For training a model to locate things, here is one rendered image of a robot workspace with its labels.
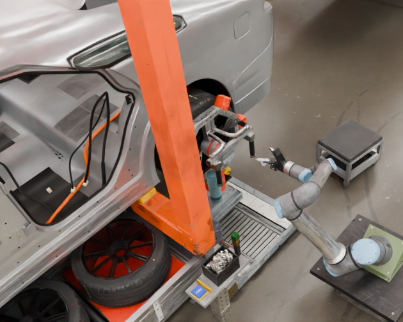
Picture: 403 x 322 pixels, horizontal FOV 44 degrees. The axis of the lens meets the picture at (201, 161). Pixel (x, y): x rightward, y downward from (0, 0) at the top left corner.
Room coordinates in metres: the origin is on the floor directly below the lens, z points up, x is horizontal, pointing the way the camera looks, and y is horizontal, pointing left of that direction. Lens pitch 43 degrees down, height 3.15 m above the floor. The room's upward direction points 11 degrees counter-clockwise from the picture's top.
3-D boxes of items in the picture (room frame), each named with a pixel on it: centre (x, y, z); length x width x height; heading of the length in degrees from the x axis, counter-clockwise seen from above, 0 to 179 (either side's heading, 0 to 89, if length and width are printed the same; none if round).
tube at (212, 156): (2.48, -0.08, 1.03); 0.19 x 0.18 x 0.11; 39
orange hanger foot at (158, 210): (2.33, 0.33, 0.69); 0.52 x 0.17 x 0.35; 39
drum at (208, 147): (2.59, -0.12, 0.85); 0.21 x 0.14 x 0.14; 39
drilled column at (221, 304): (1.84, 0.06, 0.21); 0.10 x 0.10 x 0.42; 39
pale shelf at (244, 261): (1.86, 0.03, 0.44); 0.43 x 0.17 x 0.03; 129
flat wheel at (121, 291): (2.19, 0.66, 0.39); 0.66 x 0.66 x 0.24
